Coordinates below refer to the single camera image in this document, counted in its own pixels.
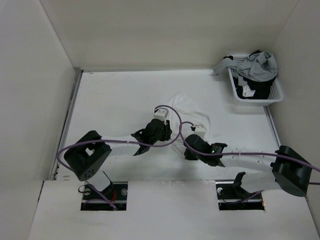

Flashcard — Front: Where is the white tank top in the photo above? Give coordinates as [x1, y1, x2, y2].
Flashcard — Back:
[165, 93, 211, 140]

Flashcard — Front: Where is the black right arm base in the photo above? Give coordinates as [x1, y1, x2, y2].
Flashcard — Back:
[215, 172, 265, 211]

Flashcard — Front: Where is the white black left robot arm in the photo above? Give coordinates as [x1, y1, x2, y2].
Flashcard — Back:
[63, 118, 172, 200]

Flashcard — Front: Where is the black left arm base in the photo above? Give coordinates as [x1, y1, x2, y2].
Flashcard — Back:
[78, 182, 129, 212]

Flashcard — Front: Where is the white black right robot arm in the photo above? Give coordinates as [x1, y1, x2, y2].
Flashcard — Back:
[183, 134, 312, 198]

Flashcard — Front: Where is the black tank top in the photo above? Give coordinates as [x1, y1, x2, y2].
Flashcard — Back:
[231, 50, 276, 100]

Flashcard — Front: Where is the grey tank top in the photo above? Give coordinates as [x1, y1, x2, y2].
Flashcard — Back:
[213, 51, 278, 82]

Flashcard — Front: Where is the white plastic laundry basket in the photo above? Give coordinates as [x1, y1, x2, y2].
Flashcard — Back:
[223, 55, 284, 107]

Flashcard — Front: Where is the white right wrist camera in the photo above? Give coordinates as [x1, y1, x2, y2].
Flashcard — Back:
[191, 125, 206, 139]

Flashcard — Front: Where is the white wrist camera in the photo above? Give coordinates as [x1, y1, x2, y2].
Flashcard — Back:
[191, 125, 206, 139]
[153, 107, 169, 122]

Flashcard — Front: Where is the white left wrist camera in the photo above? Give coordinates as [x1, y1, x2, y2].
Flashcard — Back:
[153, 107, 169, 122]

